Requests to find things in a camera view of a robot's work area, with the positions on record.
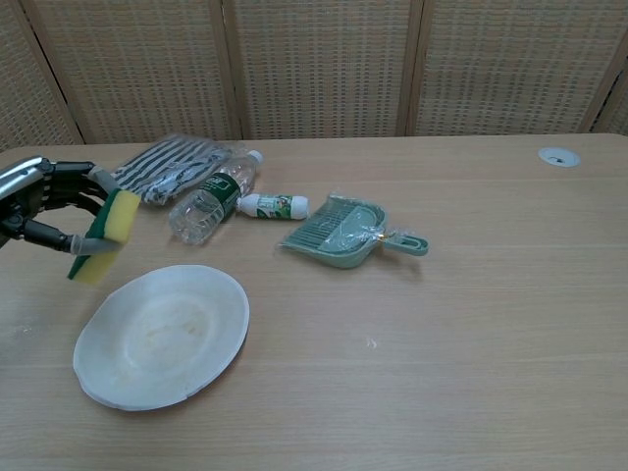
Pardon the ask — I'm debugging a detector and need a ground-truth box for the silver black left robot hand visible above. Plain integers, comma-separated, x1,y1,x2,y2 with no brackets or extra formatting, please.
0,155,122,257

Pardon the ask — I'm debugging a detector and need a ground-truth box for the yellow green sponge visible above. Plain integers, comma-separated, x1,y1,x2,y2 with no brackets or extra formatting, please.
67,188,141,287

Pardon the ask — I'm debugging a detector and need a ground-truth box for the white paper plate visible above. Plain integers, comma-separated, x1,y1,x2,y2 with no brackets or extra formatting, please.
73,264,251,412

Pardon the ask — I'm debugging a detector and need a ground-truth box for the striped cloth in plastic bag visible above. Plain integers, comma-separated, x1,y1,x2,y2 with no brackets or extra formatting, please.
111,132,232,207

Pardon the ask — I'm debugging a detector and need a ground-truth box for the clear water bottle green label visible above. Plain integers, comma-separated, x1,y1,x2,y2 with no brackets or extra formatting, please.
168,150,263,245

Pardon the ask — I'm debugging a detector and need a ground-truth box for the small white bottle green label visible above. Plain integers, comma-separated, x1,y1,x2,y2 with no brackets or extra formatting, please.
235,192,312,222

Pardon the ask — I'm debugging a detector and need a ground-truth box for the woven rattan folding screen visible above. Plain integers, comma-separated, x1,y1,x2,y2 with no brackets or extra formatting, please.
0,0,628,153

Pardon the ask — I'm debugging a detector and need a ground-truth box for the green dustpan and brush set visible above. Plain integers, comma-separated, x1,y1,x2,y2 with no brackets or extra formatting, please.
274,193,431,270

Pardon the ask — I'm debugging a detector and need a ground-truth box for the grey table cable grommet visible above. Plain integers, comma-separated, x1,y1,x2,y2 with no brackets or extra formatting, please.
538,146,582,169

